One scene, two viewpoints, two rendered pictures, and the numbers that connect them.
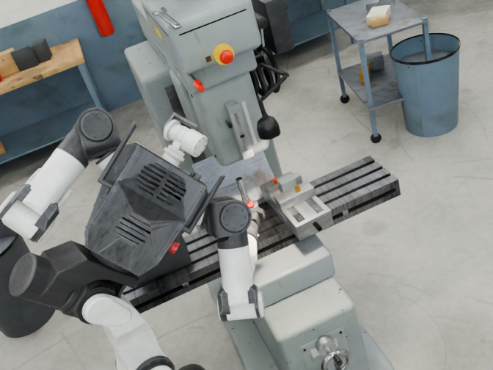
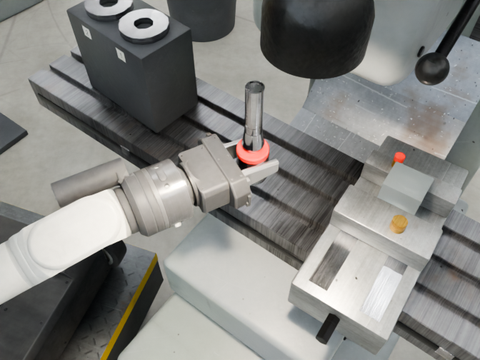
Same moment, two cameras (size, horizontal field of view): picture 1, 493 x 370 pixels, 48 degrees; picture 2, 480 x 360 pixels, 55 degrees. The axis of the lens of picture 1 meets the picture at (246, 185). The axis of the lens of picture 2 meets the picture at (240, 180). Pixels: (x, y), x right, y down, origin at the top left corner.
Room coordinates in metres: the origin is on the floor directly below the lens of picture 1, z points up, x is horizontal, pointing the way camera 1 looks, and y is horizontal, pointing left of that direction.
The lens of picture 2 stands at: (1.35, -0.28, 1.66)
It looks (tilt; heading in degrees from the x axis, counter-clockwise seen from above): 53 degrees down; 46
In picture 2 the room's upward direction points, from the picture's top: straight up
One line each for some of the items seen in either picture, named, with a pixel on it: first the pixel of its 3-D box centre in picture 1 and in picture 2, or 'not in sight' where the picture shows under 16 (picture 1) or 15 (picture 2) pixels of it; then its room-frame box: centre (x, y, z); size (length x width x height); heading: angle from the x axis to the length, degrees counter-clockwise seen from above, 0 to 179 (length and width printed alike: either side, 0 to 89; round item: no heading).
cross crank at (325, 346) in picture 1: (331, 355); not in sight; (1.30, -0.10, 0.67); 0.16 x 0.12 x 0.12; 10
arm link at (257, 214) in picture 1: (246, 225); (192, 183); (1.57, 0.04, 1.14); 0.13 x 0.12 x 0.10; 75
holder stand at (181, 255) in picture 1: (153, 246); (135, 56); (1.72, 0.41, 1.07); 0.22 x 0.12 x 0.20; 94
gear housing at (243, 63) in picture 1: (207, 54); not in sight; (1.84, -0.01, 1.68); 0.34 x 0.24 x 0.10; 10
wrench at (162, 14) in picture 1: (167, 17); not in sight; (1.62, 0.07, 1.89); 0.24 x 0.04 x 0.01; 12
